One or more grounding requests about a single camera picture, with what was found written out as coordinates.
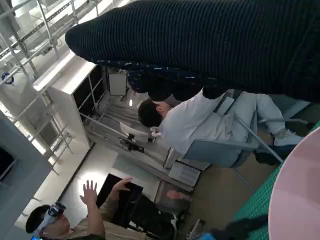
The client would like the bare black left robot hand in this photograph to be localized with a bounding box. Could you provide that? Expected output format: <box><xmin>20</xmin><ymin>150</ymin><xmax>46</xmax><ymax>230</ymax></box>
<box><xmin>197</xmin><ymin>214</ymin><xmax>270</xmax><ymax>240</ymax></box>

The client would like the green cutting mat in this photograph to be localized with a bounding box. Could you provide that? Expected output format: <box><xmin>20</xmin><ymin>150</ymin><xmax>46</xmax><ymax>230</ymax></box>
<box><xmin>232</xmin><ymin>102</ymin><xmax>320</xmax><ymax>225</ymax></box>

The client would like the pink bowl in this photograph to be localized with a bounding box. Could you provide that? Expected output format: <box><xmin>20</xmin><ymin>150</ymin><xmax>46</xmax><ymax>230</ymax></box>
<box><xmin>267</xmin><ymin>127</ymin><xmax>320</xmax><ymax>240</ymax></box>

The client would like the metal frame rack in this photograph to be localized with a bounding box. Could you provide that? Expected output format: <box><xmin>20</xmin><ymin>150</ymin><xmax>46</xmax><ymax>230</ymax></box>
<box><xmin>0</xmin><ymin>0</ymin><xmax>78</xmax><ymax>176</ymax></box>

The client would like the white shelf cabinet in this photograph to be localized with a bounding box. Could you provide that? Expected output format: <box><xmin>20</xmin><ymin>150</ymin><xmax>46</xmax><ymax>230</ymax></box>
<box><xmin>47</xmin><ymin>59</ymin><xmax>111</xmax><ymax>147</ymax></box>

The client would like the white office chair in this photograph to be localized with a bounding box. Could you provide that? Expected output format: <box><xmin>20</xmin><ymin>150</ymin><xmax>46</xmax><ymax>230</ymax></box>
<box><xmin>118</xmin><ymin>121</ymin><xmax>149</xmax><ymax>153</ymax></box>

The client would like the VR headset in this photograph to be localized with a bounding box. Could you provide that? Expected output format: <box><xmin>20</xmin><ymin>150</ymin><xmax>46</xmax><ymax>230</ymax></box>
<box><xmin>48</xmin><ymin>202</ymin><xmax>67</xmax><ymax>217</ymax></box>

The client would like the framed white panel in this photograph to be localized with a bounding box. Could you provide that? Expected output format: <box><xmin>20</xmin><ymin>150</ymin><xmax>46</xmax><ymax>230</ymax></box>
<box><xmin>108</xmin><ymin>72</ymin><xmax>127</xmax><ymax>97</ymax></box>

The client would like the grey chair with casters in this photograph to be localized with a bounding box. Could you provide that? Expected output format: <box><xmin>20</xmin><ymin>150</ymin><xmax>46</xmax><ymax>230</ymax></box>
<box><xmin>184</xmin><ymin>89</ymin><xmax>310</xmax><ymax>176</ymax></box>

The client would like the black monitor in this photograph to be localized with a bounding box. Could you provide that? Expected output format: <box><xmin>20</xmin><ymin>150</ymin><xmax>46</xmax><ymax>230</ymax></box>
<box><xmin>96</xmin><ymin>173</ymin><xmax>144</xmax><ymax>210</ymax></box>

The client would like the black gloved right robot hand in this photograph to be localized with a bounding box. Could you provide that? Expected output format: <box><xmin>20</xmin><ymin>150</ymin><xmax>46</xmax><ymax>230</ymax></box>
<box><xmin>64</xmin><ymin>0</ymin><xmax>320</xmax><ymax>103</ymax></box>

